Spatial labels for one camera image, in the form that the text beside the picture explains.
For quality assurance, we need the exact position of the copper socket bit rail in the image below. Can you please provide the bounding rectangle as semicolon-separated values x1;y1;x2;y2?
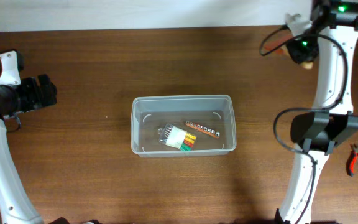
185;121;221;139

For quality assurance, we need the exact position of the orange scraper with wooden handle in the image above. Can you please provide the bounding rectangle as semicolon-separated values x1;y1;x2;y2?
262;34;313;70

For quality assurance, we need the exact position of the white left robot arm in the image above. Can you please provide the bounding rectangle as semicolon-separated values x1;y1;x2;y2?
0;75;57;223

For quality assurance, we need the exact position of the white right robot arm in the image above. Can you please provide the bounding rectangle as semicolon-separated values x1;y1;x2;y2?
274;1;358;223

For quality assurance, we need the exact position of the clear plastic container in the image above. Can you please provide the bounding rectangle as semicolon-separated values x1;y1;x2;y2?
131;95;237;157

